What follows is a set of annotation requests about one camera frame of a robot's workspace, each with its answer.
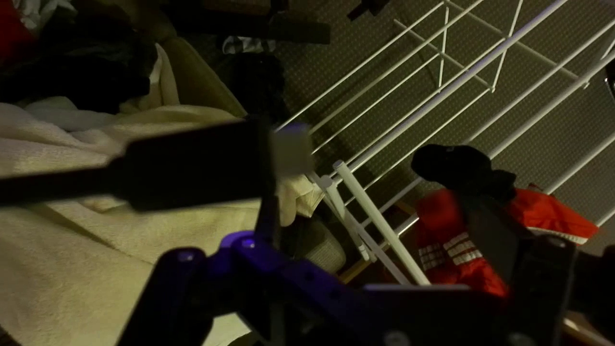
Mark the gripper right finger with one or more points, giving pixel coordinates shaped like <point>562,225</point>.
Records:
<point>547,278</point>

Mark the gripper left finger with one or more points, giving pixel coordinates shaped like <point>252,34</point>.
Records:
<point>288,276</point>

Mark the grey woven basket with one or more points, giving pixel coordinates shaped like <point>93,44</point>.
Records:
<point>322,245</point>

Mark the black garment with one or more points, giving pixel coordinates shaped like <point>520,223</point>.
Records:
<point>81,72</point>

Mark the black sock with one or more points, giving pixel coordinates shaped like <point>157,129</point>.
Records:
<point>456,166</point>

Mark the pale blue cloth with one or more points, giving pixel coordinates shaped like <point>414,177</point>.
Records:
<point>62,115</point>

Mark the cream towel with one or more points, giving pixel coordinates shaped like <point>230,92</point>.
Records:
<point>72,259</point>

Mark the red cloth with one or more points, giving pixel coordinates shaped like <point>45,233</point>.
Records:
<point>12,29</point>

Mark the red shorts with white stripes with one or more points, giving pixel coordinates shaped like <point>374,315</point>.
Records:
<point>439,226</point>

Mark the beige cushion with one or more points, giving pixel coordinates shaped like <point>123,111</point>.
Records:
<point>197,79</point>

